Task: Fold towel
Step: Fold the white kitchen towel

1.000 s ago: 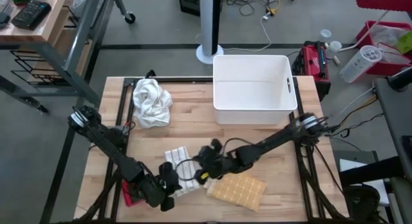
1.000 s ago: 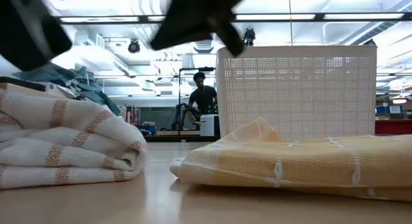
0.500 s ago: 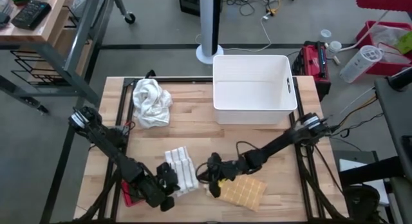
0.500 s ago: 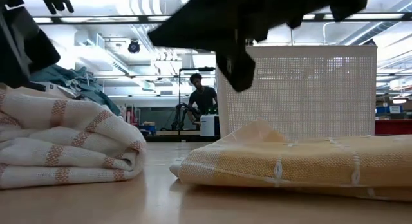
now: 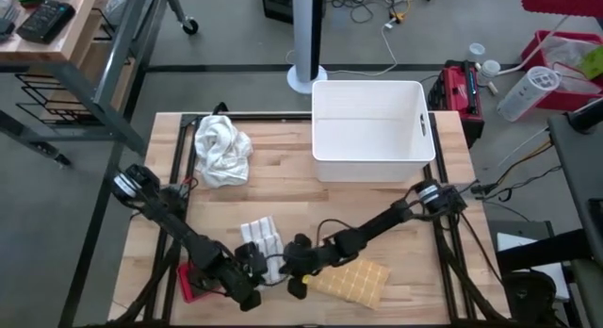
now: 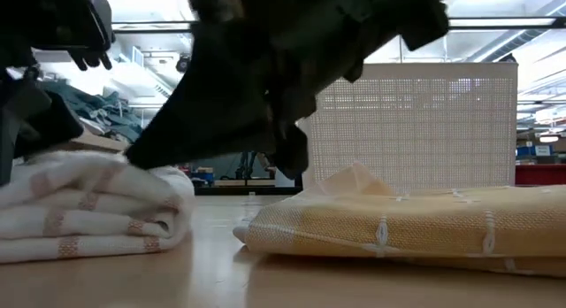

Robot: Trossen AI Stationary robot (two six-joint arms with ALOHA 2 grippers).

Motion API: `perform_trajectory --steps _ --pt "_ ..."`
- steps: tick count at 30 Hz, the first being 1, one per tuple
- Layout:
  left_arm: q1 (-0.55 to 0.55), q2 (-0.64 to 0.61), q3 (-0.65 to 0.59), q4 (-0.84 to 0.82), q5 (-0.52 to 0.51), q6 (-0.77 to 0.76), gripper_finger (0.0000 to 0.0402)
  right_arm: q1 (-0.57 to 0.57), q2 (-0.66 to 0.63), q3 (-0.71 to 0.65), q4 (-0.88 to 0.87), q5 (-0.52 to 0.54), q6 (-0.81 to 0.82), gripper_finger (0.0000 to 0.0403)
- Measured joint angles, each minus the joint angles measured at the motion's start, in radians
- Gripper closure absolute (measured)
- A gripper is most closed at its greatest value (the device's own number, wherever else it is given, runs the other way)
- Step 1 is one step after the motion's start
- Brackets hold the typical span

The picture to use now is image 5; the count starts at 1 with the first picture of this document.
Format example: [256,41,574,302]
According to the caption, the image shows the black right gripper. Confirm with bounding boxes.
[278,232,340,300]

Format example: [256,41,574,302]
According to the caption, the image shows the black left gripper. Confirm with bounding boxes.
[220,241,277,313]

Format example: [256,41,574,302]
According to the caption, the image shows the white striped towel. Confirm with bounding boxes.
[239,216,287,286]

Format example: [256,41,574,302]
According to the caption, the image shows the yellow checked towel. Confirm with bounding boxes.
[303,257,391,311]

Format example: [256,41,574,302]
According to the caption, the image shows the white crumpled towel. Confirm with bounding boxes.
[193,114,254,189]

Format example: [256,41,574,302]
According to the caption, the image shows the small red black device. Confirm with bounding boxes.
[177,262,222,304]

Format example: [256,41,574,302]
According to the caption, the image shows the white plastic bin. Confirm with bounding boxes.
[310,79,437,183]

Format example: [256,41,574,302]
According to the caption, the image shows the white black floor column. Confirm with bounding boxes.
[285,0,329,95]

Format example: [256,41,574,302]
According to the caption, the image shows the white paper sheet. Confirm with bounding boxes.
[495,231,571,301]

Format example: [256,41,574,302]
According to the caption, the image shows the red black tool bag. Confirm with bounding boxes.
[426,58,485,148]

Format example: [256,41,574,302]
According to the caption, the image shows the black floor box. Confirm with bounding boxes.
[260,0,296,25]

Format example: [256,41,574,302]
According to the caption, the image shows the cardboard under workbench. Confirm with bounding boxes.
[40,40,136,124]

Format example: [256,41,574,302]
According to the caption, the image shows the clear cylindrical container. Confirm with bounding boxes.
[497,66,562,123]

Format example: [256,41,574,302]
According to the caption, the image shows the translucent plastic bag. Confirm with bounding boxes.
[104,0,136,25]

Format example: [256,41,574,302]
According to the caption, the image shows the wooden workbench top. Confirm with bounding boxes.
[0,0,103,65]

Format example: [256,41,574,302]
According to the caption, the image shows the red plastic crate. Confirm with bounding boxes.
[520,29,603,112]

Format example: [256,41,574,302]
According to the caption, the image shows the black remote control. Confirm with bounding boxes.
[16,0,76,45]

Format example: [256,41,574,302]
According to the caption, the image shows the black tube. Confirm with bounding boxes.
[564,97,603,134]

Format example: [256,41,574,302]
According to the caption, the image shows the clear plastic bag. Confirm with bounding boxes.
[541,33,603,94]

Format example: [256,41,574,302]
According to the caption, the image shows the green plastic block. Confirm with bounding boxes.
[577,44,603,80]

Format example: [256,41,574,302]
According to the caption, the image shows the red ribbed panel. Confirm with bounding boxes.
[517,0,603,18]

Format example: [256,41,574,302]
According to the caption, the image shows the black aluminium table frame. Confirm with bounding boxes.
[110,111,513,328]

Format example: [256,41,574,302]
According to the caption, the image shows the thin white floor cable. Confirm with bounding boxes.
[285,17,399,78]

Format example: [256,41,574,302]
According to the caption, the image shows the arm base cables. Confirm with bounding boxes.
[470,139,562,203]

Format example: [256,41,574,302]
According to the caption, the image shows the grey metal workbench frame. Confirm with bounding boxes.
[0,0,199,167]

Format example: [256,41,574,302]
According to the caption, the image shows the black floor cable tangle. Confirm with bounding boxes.
[327,0,434,25]

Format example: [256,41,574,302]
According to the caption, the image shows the black wire rack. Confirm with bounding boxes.
[13,7,138,127]

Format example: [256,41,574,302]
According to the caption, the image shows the thick white cable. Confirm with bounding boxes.
[494,14,570,77]

